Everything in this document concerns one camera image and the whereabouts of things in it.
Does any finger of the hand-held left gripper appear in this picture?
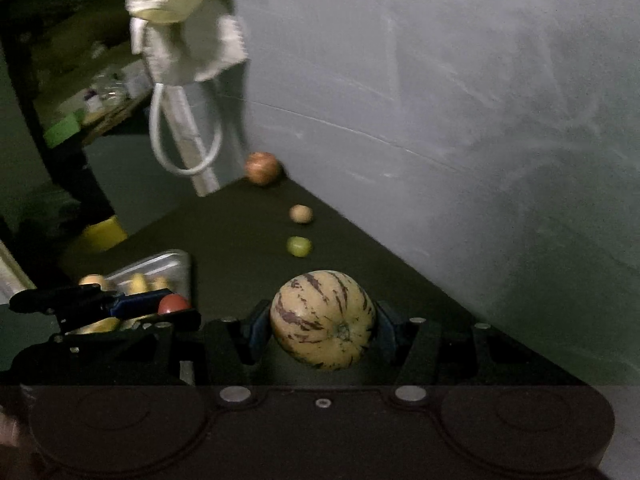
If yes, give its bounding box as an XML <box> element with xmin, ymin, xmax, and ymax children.
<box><xmin>10</xmin><ymin>284</ymin><xmax>173</xmax><ymax>333</ymax></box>
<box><xmin>12</xmin><ymin>309</ymin><xmax>202</xmax><ymax>386</ymax></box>

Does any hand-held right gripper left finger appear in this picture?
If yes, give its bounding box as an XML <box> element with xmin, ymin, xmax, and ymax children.
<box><xmin>52</xmin><ymin>300</ymin><xmax>273</xmax><ymax>405</ymax></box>

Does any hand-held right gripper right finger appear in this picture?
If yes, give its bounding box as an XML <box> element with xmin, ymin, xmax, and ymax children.
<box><xmin>372</xmin><ymin>301</ymin><xmax>588</xmax><ymax>403</ymax></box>

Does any small red round fruit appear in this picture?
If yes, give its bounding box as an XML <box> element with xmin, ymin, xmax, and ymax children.
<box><xmin>158</xmin><ymin>294</ymin><xmax>192</xmax><ymax>316</ymax></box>

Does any metal tray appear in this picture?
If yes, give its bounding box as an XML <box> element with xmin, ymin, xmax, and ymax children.
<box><xmin>65</xmin><ymin>249</ymin><xmax>193</xmax><ymax>336</ymax></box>

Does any yellow bin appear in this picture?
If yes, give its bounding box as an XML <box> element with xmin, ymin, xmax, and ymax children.
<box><xmin>80</xmin><ymin>215</ymin><xmax>128</xmax><ymax>253</ymax></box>

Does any dark bag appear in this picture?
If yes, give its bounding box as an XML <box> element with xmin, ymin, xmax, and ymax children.
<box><xmin>20</xmin><ymin>185</ymin><xmax>83</xmax><ymax>241</ymax></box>

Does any grey cabinet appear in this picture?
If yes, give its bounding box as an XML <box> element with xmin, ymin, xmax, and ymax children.
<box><xmin>82</xmin><ymin>105</ymin><xmax>201</xmax><ymax>233</ymax></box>

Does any red-yellow apple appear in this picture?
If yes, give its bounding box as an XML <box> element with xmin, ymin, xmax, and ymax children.
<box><xmin>244</xmin><ymin>151</ymin><xmax>282</xmax><ymax>187</ymax></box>

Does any green box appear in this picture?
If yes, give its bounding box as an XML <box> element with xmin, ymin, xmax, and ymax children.
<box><xmin>44</xmin><ymin>112</ymin><xmax>83</xmax><ymax>147</ymax></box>

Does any wooden shelf board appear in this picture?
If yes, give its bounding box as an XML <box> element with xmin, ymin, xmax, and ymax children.
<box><xmin>80</xmin><ymin>95</ymin><xmax>153</xmax><ymax>137</ymax></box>

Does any clear glassware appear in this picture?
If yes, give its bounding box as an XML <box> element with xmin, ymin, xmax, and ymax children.
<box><xmin>97</xmin><ymin>72</ymin><xmax>131</xmax><ymax>106</ymax></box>

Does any white cable loop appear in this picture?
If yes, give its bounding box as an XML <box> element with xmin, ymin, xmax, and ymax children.
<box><xmin>149</xmin><ymin>82</ymin><xmax>223</xmax><ymax>177</ymax></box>

